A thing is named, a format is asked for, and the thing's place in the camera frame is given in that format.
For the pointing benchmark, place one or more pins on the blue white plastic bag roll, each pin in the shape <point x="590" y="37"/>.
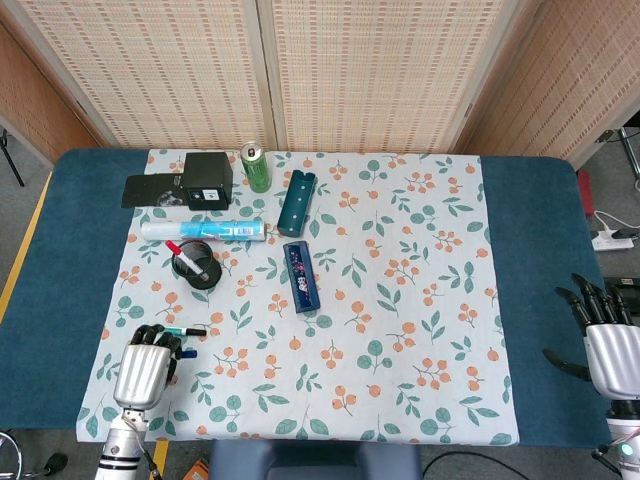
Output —
<point x="200" y="230"/>

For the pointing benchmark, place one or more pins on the orange box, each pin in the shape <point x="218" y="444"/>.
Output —
<point x="197" y="471"/>

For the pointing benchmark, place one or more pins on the metal stand frame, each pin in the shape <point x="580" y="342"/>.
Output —
<point x="630" y="150"/>

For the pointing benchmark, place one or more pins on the white power strip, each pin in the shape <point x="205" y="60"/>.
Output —
<point x="612" y="243"/>

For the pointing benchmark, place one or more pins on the teal marker with black cap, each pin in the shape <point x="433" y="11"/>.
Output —
<point x="187" y="331"/>

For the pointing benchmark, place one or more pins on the woven bamboo screen panel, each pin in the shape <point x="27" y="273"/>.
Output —
<point x="380" y="70"/>
<point x="165" y="70"/>

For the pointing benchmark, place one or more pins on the red flat object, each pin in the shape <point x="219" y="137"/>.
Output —
<point x="586" y="195"/>

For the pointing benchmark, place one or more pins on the black cardboard box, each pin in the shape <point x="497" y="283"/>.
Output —
<point x="207" y="175"/>

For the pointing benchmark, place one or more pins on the dark teal pencil case base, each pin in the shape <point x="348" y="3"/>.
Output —
<point x="296" y="205"/>

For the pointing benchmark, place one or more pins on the floral print tablecloth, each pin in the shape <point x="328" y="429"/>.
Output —
<point x="350" y="300"/>

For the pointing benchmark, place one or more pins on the brown perforated screen panel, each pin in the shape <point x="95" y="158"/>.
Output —
<point x="565" y="85"/>
<point x="35" y="100"/>

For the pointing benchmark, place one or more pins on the blue patterned pencil case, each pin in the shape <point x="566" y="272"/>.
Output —
<point x="301" y="277"/>

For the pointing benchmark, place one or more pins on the blue marker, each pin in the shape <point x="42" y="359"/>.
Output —
<point x="189" y="354"/>

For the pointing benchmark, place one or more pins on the black pen holder cup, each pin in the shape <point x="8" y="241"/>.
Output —
<point x="209" y="277"/>

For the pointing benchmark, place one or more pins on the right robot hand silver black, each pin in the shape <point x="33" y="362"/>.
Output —
<point x="615" y="360"/>

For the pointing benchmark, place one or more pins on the black tripod stand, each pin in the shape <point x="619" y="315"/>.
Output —
<point x="11" y="155"/>

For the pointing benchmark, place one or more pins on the black electronic device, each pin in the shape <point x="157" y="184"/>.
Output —
<point x="631" y="292"/>

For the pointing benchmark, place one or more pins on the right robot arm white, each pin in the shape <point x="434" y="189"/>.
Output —
<point x="627" y="440"/>

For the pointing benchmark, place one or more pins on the blue chair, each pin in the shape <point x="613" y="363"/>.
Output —
<point x="310" y="462"/>

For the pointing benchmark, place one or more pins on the green drink can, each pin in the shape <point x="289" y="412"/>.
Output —
<point x="257" y="172"/>

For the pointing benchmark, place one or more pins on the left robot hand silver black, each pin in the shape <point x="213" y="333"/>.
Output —
<point x="140" y="372"/>

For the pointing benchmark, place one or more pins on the black microphone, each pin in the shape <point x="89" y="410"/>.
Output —
<point x="52" y="462"/>

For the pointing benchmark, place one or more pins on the red marker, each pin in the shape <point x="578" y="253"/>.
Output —
<point x="186" y="259"/>

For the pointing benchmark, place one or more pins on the flat black card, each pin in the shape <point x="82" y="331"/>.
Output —
<point x="147" y="190"/>

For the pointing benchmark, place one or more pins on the dark blue table cover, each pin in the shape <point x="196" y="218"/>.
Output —
<point x="80" y="240"/>

